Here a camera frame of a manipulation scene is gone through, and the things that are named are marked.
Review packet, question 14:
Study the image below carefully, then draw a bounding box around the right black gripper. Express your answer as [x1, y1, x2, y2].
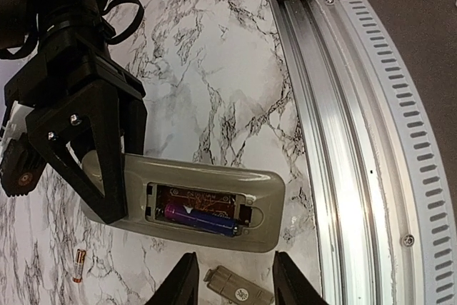
[3, 36, 146, 224]

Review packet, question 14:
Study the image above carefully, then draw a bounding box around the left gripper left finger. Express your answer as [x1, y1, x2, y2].
[145, 252, 199, 305]

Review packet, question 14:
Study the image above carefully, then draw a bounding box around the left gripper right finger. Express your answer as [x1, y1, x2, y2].
[273, 251, 328, 305]

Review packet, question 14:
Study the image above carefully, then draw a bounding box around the grey battery cover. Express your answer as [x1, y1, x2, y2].
[204, 266, 275, 305]

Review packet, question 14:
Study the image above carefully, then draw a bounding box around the purple battery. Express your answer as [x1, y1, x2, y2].
[164, 204, 238, 237]

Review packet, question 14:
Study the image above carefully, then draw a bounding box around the grey remote control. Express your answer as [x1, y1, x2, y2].
[74, 150, 286, 255]

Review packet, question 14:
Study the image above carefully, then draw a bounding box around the gold black battery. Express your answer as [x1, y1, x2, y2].
[72, 249, 86, 284]

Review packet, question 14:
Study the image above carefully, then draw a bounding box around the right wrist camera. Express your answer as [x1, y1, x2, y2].
[1, 101, 46, 197]

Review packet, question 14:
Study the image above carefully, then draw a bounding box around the front aluminium rail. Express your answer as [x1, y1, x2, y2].
[269, 0, 456, 304]

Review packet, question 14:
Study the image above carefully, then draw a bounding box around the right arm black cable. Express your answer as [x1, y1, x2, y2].
[0, 0, 146, 61]

